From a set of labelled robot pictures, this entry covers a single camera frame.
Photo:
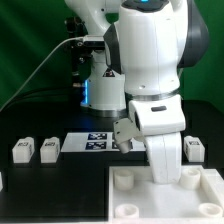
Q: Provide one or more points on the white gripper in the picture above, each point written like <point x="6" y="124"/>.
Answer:
<point x="160" y="124"/>

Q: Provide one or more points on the white square tabletop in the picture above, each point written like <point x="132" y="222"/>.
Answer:
<point x="135" y="199"/>

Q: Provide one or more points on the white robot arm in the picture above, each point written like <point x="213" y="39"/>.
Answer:
<point x="150" y="40"/>

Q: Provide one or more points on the white sheet with tags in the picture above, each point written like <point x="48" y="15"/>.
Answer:
<point x="89" y="142"/>

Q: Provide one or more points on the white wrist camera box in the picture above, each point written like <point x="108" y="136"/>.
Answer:
<point x="124" y="130"/>

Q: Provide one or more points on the black camera on stand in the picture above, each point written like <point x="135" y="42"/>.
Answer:
<point x="81" y="50"/>

